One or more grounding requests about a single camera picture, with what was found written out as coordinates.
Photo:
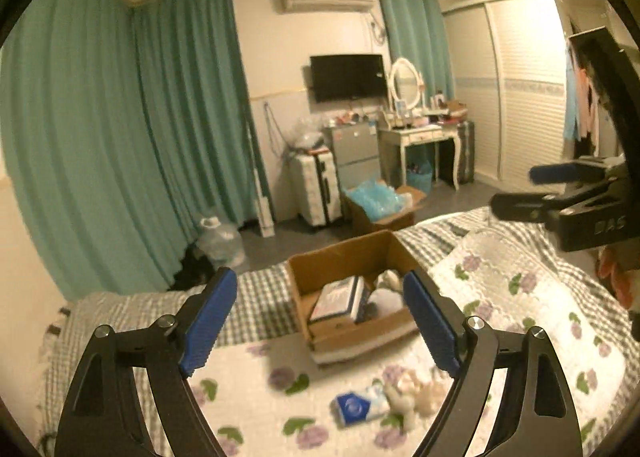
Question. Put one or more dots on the beige plush toy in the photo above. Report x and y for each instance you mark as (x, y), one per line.
(417, 394)

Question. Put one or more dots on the cardboard box with flaps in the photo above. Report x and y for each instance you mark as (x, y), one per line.
(387, 223)

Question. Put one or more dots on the narrow teal curtain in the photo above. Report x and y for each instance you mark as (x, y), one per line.
(412, 27)

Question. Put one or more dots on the dark suitcase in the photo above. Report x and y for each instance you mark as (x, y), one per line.
(466, 152)

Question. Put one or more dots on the blue tissue pack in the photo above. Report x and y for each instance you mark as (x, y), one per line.
(356, 407)

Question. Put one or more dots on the white flat mop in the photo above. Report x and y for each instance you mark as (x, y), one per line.
(263, 207)

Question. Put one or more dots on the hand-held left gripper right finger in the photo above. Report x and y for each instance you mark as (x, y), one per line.
(431, 326)

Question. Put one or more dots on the white suitcase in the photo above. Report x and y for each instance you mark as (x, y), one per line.
(315, 187)

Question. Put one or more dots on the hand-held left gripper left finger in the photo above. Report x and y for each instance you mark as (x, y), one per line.
(209, 323)

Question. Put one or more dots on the cosmetics on dressing table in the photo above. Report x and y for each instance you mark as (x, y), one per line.
(430, 116)

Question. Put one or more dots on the dark boxed book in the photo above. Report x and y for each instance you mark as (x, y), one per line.
(337, 302)

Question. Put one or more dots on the hanging clothes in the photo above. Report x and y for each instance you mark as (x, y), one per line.
(580, 92)

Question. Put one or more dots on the clear water jug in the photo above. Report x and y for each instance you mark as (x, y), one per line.
(221, 243)

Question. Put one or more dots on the teal window curtain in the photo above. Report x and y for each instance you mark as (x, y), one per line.
(195, 112)

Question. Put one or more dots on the white dressing table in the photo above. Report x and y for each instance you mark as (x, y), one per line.
(417, 137)

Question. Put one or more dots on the white sliding wardrobe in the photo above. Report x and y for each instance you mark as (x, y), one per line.
(520, 87)

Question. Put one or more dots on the floral white quilt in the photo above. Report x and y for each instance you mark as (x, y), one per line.
(515, 297)

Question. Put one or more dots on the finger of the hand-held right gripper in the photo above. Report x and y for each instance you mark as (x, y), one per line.
(520, 207)
(554, 173)

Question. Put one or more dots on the wide teal curtain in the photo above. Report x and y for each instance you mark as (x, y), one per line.
(75, 137)

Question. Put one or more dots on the black floor object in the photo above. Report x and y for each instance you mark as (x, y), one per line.
(192, 272)

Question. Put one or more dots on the clear plastic bag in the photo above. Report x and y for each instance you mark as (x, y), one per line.
(306, 134)

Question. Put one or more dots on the blue waste bin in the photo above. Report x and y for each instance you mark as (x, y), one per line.
(420, 177)

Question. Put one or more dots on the clutter on fridge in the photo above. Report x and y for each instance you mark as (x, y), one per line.
(352, 118)

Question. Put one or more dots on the blue plastic bags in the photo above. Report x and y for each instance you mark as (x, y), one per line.
(372, 199)

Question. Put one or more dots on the black wall television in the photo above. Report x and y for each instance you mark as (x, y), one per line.
(347, 78)

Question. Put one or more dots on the grey small fridge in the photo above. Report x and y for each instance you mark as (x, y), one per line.
(356, 152)

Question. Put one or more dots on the white oval mirror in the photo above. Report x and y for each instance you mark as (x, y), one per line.
(405, 83)

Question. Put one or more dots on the person's right hand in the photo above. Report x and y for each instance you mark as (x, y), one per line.
(616, 277)

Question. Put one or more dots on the white plush toy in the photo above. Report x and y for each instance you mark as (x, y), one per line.
(385, 298)

